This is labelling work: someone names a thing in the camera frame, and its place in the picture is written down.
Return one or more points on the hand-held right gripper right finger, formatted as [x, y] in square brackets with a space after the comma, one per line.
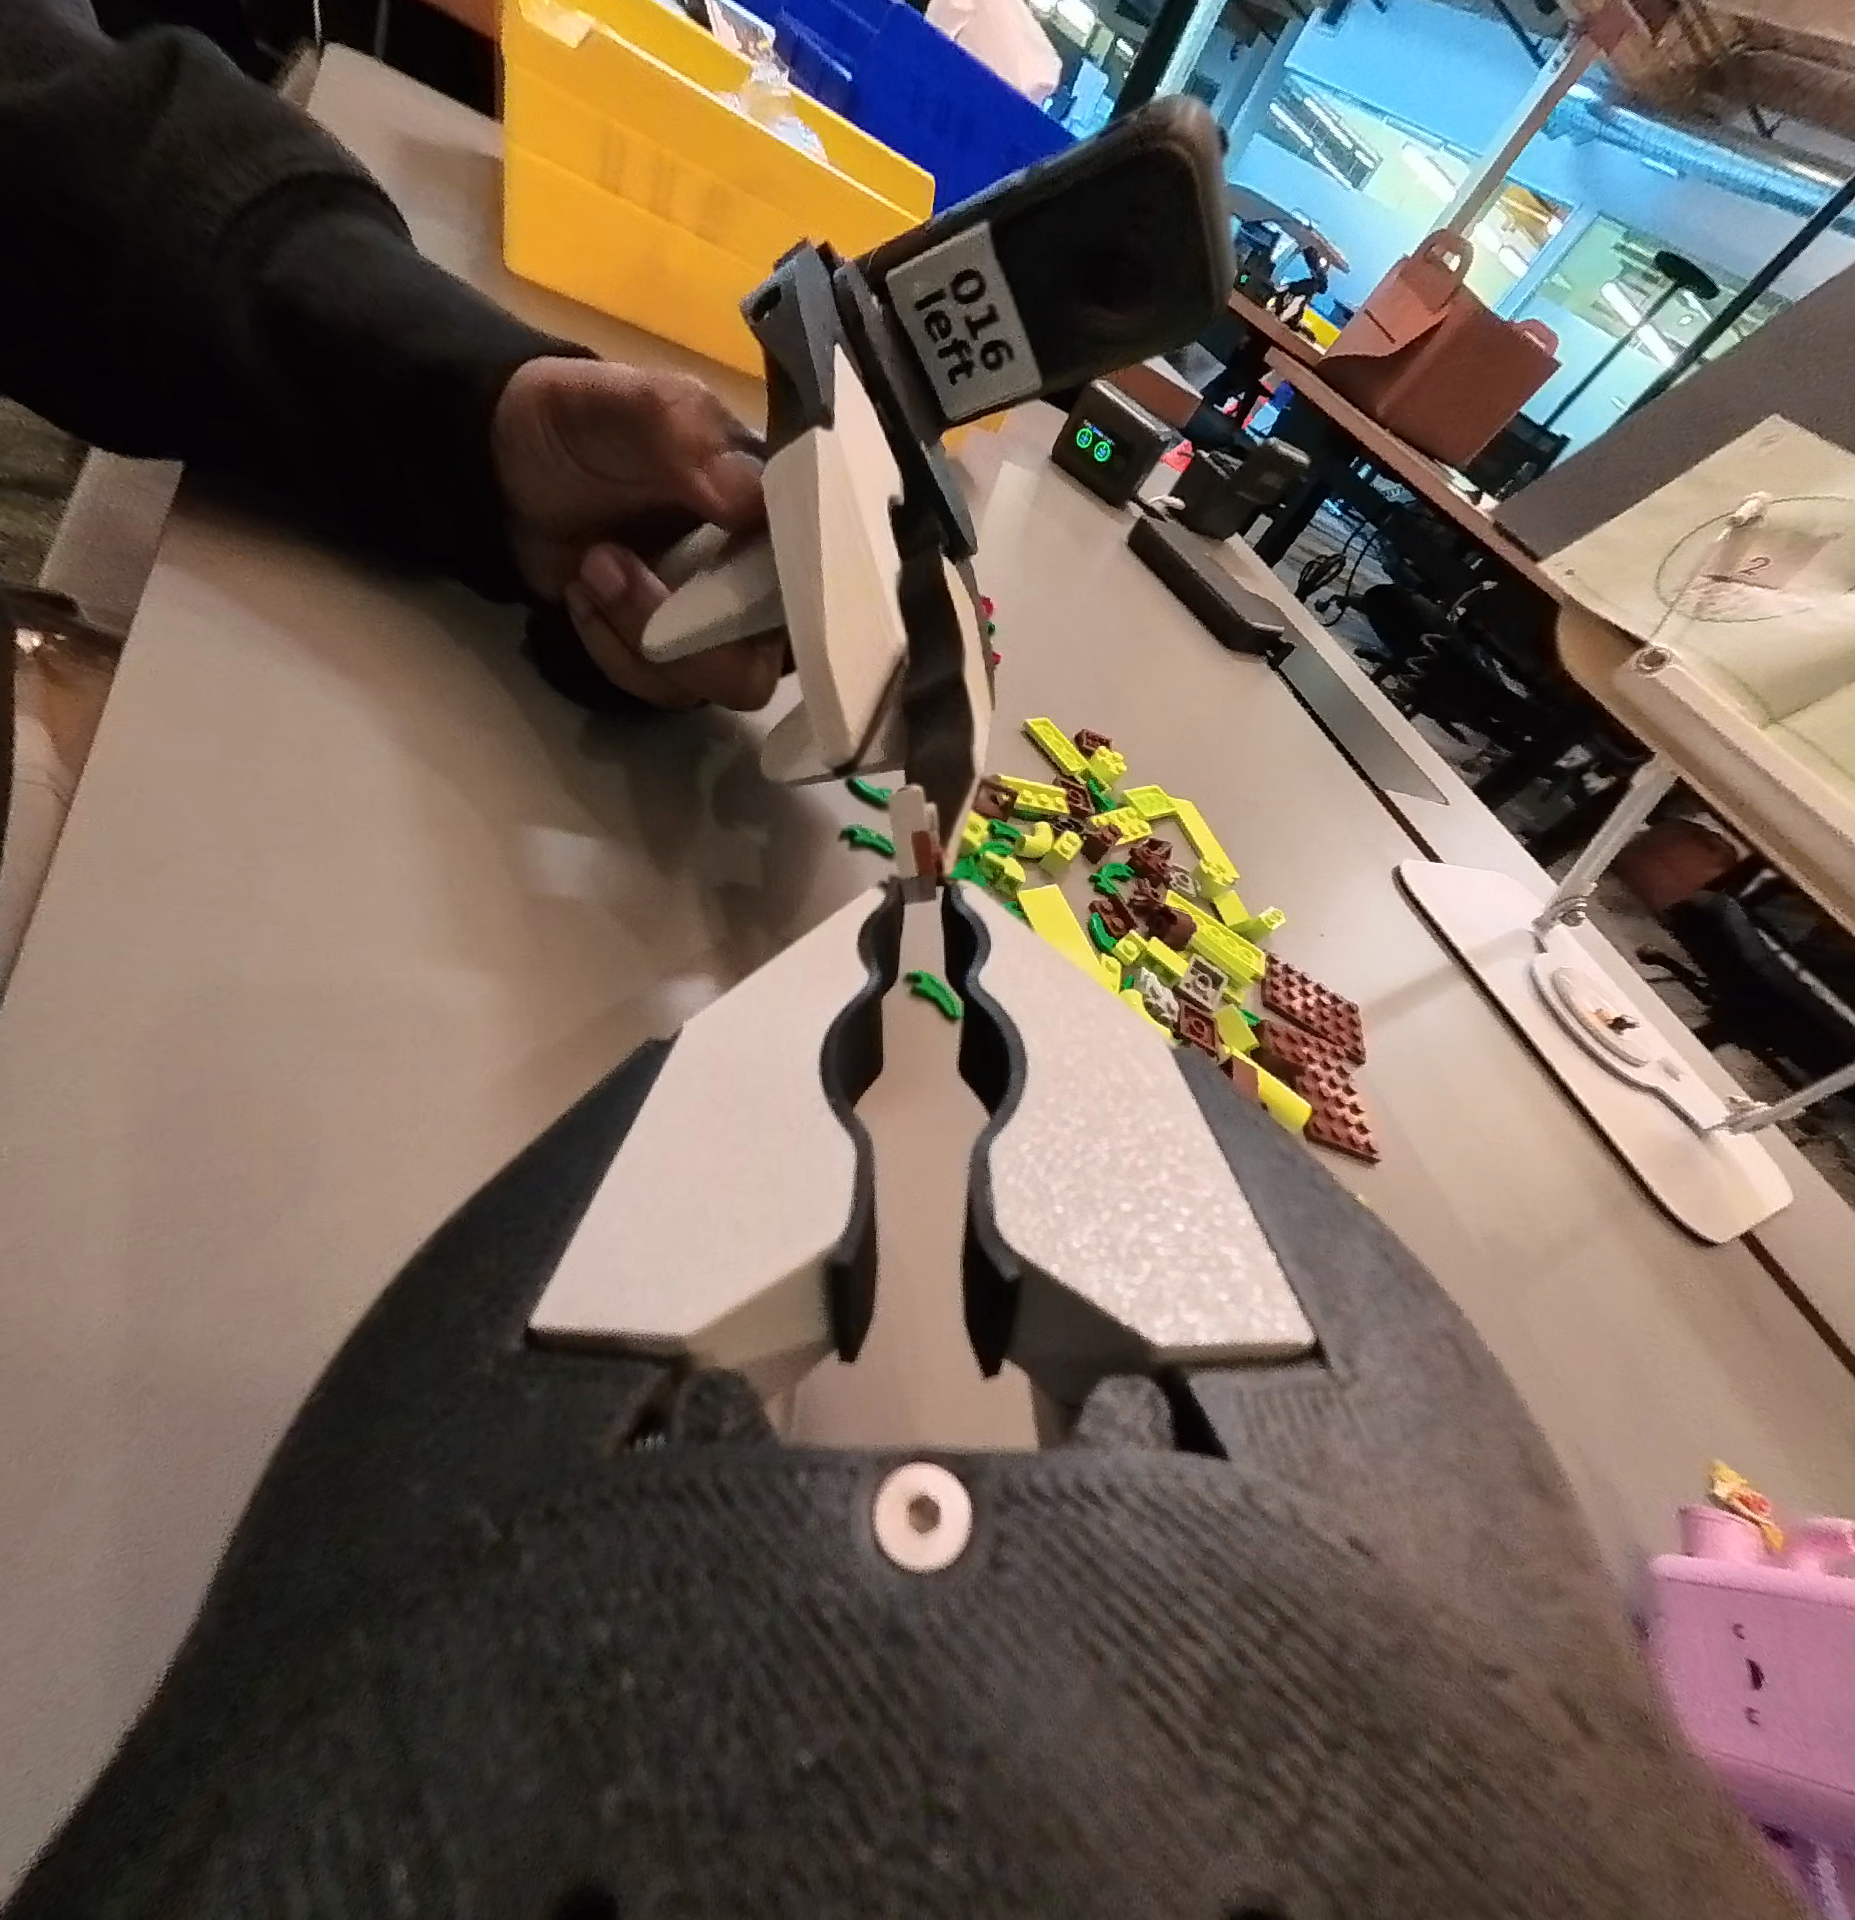
[1152, 1201]

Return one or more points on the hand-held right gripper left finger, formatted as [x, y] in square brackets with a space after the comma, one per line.
[688, 1201]

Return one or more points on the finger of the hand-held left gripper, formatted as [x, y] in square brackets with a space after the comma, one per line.
[949, 674]
[837, 599]

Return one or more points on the small grey toy brick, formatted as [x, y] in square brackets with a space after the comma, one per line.
[913, 819]

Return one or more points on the person's left forearm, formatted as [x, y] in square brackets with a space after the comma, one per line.
[192, 254]

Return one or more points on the person's left hand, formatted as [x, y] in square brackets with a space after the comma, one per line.
[596, 450]

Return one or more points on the blue plastic bin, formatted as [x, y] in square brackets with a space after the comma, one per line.
[957, 91]

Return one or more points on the black charger with green lights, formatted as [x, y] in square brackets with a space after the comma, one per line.
[1138, 427]

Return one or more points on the white plastic bag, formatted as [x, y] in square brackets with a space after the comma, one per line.
[1002, 39]

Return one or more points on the grey square toy plate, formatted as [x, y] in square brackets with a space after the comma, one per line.
[1207, 983]

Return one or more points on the pile of brown toy bricks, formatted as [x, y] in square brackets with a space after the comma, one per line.
[1316, 1035]

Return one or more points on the black flat box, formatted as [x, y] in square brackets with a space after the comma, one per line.
[1213, 578]

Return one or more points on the pile of green leaf pieces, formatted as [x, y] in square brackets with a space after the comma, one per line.
[934, 992]

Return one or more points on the brown bag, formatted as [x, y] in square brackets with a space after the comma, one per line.
[1437, 377]

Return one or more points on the white lamp base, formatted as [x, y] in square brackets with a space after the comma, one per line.
[1482, 960]

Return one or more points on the yellow plastic bin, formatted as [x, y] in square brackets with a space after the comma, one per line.
[644, 195]

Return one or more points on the grey partition panel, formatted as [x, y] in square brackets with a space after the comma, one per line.
[1767, 405]

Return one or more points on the pink toy figure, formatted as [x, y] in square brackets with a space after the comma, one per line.
[1736, 1665]

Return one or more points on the pale green mat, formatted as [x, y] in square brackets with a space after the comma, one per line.
[1811, 662]

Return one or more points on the black camera device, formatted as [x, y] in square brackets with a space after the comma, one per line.
[1241, 488]

